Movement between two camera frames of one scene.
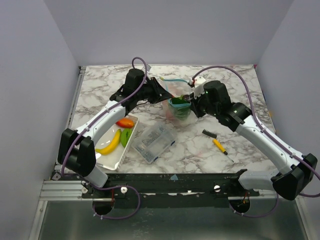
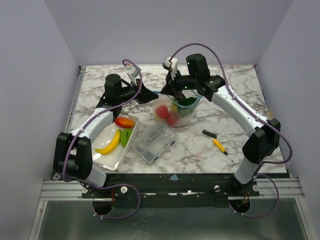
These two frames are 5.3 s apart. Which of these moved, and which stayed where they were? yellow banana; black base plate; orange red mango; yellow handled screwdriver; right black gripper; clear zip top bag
Moved: clear zip top bag; right black gripper
Stayed: black base plate; yellow handled screwdriver; orange red mango; yellow banana
